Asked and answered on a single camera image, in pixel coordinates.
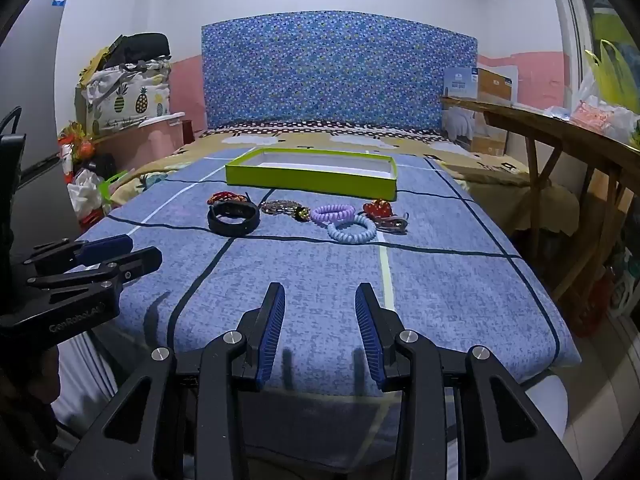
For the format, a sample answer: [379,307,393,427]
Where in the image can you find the pink packet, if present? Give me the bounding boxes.
[570,100,632,137]

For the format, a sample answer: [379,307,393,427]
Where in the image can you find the grey refrigerator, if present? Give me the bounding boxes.
[0,0,82,241]

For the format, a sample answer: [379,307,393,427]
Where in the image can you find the blue white carton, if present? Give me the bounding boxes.
[444,67,479,99]

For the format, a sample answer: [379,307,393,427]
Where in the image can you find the red braided bracelet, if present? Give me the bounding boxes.
[207,191,256,206]

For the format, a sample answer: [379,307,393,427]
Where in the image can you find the yellow green plastic bag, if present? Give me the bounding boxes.
[585,40,639,107]

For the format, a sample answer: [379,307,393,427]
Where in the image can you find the beaded chain bracelet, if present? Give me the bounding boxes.
[260,200,299,216]

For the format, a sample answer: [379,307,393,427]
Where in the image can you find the pineapple print bag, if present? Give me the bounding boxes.
[85,62,172,136]

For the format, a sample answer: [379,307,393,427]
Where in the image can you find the black band bracelet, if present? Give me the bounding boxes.
[207,202,261,236]

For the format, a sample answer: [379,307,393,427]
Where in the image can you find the blue floral headboard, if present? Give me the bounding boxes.
[201,10,478,131]

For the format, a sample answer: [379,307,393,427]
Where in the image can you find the white plastic bag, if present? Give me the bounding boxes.
[67,169,107,222]

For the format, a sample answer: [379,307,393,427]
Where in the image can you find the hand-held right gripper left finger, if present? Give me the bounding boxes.
[57,282,286,480]

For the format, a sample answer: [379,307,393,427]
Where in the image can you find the black round item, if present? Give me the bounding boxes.
[82,152,119,182]

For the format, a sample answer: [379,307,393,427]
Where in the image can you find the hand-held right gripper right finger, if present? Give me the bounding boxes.
[354,282,583,480]

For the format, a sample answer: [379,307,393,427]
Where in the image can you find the light blue spiral hair tie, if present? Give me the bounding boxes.
[327,216,377,246]

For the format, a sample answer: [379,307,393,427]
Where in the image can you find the red bead ornament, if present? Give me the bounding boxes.
[362,200,394,220]

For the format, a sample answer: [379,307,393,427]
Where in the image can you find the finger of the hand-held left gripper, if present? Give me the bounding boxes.
[22,234,133,274]
[27,246,163,302]

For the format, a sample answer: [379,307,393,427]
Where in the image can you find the white cloth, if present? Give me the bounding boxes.
[442,107,476,144]

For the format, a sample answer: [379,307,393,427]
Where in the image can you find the green plastic item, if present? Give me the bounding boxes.
[100,170,129,207]

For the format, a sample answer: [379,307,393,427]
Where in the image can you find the grey ribbon hair clip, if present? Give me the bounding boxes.
[372,212,411,235]

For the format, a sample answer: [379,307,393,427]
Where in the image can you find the orange yellow artificial flowers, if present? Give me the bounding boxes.
[57,121,97,162]

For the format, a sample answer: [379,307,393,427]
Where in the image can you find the black bag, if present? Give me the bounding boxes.
[102,33,172,69]

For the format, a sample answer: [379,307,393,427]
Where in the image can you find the brown cardboard box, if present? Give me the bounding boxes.
[470,110,509,156]
[475,67,516,106]

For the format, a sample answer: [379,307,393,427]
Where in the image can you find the yellow printed bed sheet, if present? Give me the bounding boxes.
[107,127,531,207]

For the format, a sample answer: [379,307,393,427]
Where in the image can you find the green shallow cardboard box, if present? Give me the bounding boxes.
[225,148,398,202]

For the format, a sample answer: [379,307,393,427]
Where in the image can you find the purple spiral hair tie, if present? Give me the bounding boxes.
[311,203,357,225]

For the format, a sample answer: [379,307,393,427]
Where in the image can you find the pink storage box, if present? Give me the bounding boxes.
[92,112,186,172]

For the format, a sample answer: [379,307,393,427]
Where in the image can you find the wooden table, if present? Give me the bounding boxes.
[440,96,640,302]

